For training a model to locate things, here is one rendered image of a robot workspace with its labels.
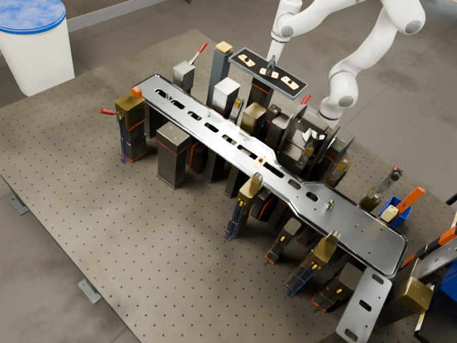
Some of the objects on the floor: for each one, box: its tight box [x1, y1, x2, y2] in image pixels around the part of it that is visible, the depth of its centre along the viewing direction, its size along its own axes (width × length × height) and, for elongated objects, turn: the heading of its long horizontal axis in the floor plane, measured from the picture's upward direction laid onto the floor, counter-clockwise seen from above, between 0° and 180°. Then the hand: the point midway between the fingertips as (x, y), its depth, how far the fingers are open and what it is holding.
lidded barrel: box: [0, 0, 75, 97], centre depth 267 cm, size 54×54×65 cm
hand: (271, 67), depth 156 cm, fingers open, 8 cm apart
